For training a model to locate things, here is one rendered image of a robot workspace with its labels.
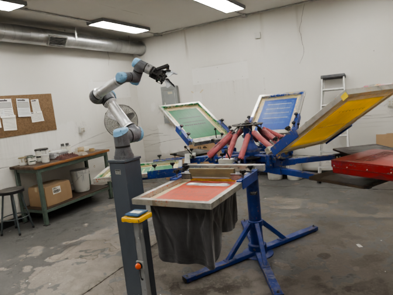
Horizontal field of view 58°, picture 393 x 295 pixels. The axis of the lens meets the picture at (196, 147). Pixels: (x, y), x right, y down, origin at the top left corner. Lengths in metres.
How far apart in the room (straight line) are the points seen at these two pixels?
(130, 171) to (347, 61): 4.65
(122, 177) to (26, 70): 3.89
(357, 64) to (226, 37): 2.39
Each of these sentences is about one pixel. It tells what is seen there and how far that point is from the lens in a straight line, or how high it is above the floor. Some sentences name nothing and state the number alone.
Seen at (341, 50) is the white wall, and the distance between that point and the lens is 6.54.
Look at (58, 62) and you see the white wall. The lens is 6.73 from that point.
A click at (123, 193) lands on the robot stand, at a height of 0.94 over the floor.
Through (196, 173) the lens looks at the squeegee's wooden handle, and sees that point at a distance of 2.77.
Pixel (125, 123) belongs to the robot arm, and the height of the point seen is 1.46.
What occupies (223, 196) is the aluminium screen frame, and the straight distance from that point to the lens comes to 2.23.
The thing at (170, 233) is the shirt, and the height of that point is 0.74.
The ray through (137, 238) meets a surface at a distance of 2.20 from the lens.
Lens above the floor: 1.59
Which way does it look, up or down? 8 degrees down
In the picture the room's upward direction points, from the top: 6 degrees counter-clockwise
